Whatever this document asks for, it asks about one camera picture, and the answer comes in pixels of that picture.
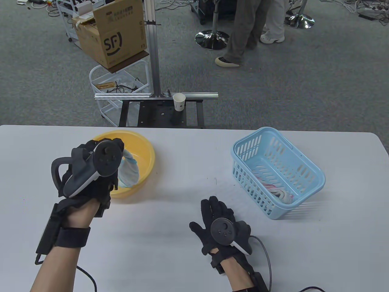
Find person's left forearm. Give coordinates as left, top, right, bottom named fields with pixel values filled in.
left=30, top=199, right=101, bottom=292

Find small brown flat box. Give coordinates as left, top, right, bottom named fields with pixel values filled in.
left=91, top=81, right=118, bottom=92

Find black wrist strap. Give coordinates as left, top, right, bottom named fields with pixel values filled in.
left=54, top=226, right=91, bottom=250

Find white paper cup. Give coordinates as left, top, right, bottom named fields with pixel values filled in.
left=173, top=93, right=186, bottom=112

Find person's left hand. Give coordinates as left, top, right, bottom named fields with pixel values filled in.
left=60, top=138, right=125, bottom=218

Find black and white hand controller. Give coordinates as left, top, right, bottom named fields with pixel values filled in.
left=210, top=218, right=253, bottom=256
left=51, top=140, right=125, bottom=198

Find white and blue cloth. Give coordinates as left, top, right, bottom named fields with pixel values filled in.
left=117, top=148, right=144, bottom=189

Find person's right hand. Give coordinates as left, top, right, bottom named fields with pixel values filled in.
left=189, top=196, right=253, bottom=269

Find chrome round stand base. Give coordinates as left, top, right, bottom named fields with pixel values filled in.
left=284, top=0, right=315, bottom=30
left=194, top=0, right=230, bottom=50

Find white and pink cloth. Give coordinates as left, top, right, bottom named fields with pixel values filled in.
left=257, top=179, right=294, bottom=205

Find black metal stand base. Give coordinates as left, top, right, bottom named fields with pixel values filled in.
left=118, top=99, right=205, bottom=128

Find brown cardboard box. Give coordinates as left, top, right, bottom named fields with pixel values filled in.
left=72, top=0, right=150, bottom=69

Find black wrist-mounted camera unit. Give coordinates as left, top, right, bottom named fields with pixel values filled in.
left=251, top=272, right=270, bottom=292
left=35, top=203, right=66, bottom=265

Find white wire cart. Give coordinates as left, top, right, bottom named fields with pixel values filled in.
left=89, top=59, right=151, bottom=127
left=56, top=0, right=107, bottom=49

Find bundle of floor cables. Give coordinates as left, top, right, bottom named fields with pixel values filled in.
left=16, top=0, right=61, bottom=16
left=319, top=0, right=389, bottom=21

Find light blue plastic basket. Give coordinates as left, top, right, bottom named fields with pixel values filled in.
left=232, top=127, right=326, bottom=220

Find aluminium frame rail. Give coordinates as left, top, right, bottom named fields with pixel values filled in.
left=95, top=92, right=219, bottom=100

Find person's right forearm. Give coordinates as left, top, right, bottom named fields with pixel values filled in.
left=220, top=255, right=256, bottom=292

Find aluminium frame post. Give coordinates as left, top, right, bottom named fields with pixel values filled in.
left=144, top=0, right=162, bottom=95

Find tangle of black cables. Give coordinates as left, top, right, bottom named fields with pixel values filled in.
left=106, top=77, right=147, bottom=94

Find yellow plastic basin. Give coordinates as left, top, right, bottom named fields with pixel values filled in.
left=91, top=130, right=156, bottom=199

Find black equipment case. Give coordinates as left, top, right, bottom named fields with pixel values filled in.
left=191, top=0, right=220, bottom=25

